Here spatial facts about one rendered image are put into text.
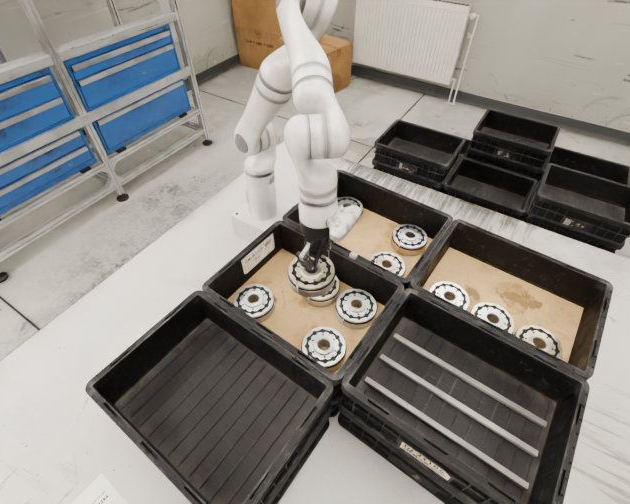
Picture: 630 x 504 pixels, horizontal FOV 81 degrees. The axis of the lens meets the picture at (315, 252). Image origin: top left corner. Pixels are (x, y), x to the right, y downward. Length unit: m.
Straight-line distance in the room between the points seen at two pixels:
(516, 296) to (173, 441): 0.90
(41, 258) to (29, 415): 1.61
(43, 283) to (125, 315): 1.35
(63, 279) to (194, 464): 1.81
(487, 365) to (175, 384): 0.71
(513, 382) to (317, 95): 0.74
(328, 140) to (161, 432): 0.67
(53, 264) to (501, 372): 2.35
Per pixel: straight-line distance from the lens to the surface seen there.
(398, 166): 2.04
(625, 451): 1.20
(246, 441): 0.85
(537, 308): 1.13
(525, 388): 0.99
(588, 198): 2.24
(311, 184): 0.64
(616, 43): 3.75
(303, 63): 0.68
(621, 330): 1.40
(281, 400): 0.87
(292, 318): 0.96
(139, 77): 2.77
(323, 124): 0.60
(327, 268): 0.81
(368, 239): 1.14
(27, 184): 2.57
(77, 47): 2.53
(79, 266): 2.53
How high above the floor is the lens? 1.64
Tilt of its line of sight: 48 degrees down
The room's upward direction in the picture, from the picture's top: straight up
